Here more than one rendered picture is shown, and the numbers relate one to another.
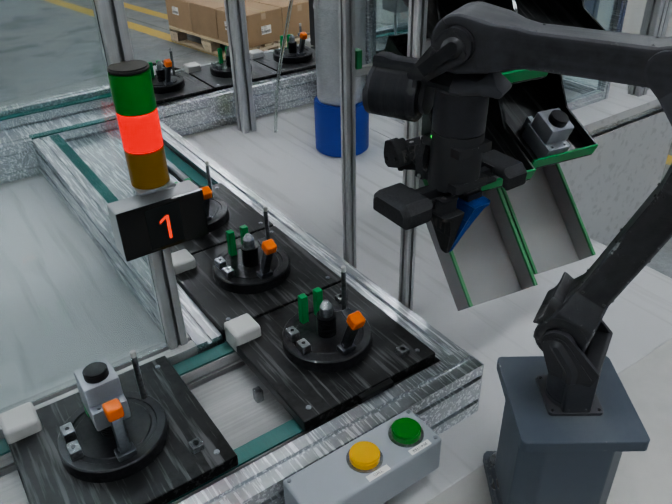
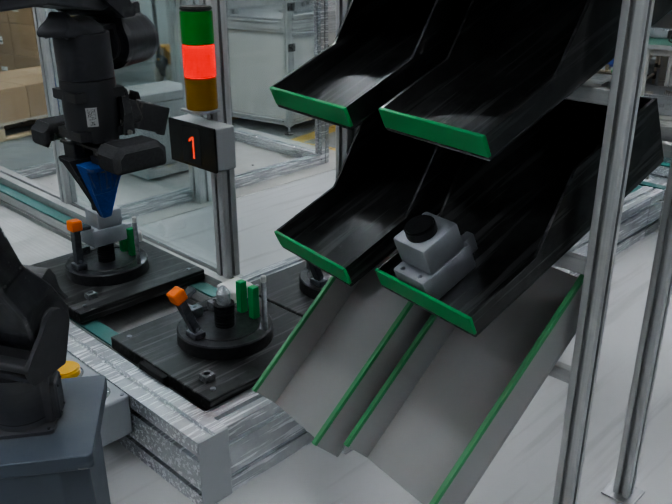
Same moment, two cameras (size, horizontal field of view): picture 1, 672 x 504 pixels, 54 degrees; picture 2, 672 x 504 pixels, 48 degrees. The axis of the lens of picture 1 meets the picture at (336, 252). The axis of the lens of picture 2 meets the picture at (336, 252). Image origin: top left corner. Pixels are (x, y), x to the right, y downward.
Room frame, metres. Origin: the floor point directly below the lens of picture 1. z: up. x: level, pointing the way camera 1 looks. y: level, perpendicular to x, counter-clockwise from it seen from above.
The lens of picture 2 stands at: (0.75, -0.97, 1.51)
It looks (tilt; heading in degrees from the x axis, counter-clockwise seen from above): 23 degrees down; 78
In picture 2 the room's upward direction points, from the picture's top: straight up
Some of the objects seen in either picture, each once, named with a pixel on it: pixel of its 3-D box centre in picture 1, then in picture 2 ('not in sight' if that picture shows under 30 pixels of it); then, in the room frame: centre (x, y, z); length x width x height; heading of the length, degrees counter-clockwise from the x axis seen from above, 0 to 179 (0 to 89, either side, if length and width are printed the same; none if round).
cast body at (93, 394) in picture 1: (98, 385); (107, 220); (0.62, 0.31, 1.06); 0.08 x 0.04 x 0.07; 34
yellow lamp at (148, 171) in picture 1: (147, 164); (201, 92); (0.79, 0.24, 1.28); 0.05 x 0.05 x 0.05
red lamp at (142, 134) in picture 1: (140, 128); (199, 60); (0.79, 0.24, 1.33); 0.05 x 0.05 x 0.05
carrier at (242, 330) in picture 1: (326, 320); (224, 310); (0.79, 0.02, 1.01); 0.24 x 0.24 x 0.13; 34
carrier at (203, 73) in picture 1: (229, 58); not in sight; (2.20, 0.34, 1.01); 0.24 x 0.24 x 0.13; 34
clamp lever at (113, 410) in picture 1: (116, 423); (80, 240); (0.57, 0.28, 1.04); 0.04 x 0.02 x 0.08; 34
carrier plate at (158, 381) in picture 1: (117, 443); (108, 274); (0.61, 0.30, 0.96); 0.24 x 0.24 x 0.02; 34
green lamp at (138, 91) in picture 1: (132, 90); (196, 27); (0.79, 0.24, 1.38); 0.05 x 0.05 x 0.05
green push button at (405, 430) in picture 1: (406, 432); not in sight; (0.61, -0.09, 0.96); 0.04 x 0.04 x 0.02
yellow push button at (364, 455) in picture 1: (364, 457); (65, 373); (0.57, -0.03, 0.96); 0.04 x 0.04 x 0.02
